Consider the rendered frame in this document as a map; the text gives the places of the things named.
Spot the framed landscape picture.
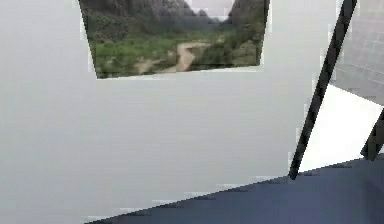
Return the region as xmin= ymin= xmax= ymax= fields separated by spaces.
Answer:
xmin=77 ymin=0 xmax=271 ymax=80

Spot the grey table with black legs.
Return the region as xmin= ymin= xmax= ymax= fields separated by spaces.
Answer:
xmin=287 ymin=0 xmax=384 ymax=181

